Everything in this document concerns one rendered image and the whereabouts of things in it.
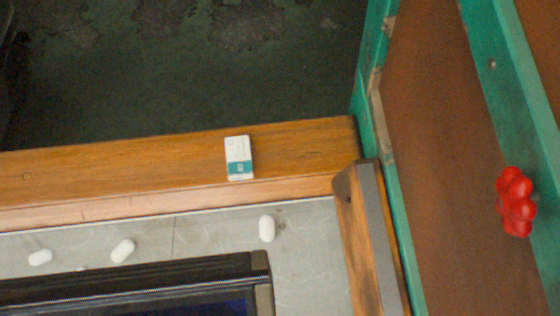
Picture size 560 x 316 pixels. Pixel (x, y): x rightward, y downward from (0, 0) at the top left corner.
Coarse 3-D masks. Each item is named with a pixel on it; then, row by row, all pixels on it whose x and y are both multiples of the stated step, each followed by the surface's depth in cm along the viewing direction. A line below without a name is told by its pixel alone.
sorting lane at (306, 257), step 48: (0, 240) 91; (48, 240) 91; (96, 240) 91; (144, 240) 91; (192, 240) 91; (240, 240) 91; (288, 240) 91; (336, 240) 91; (288, 288) 88; (336, 288) 88
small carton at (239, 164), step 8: (240, 136) 93; (248, 136) 93; (232, 144) 92; (240, 144) 92; (248, 144) 92; (232, 152) 92; (240, 152) 92; (248, 152) 92; (232, 160) 91; (240, 160) 91; (248, 160) 91; (232, 168) 91; (240, 168) 91; (248, 168) 91; (232, 176) 91; (240, 176) 91; (248, 176) 91
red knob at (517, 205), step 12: (504, 168) 40; (516, 168) 39; (504, 180) 39; (516, 180) 38; (528, 180) 38; (504, 192) 39; (516, 192) 38; (528, 192) 38; (504, 204) 39; (516, 204) 38; (528, 204) 37; (504, 216) 40; (516, 216) 38; (528, 216) 37; (504, 228) 40; (516, 228) 38; (528, 228) 38
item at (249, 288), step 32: (224, 256) 56; (256, 256) 55; (0, 288) 53; (32, 288) 52; (64, 288) 51; (96, 288) 50; (128, 288) 50; (160, 288) 50; (192, 288) 50; (224, 288) 50; (256, 288) 51
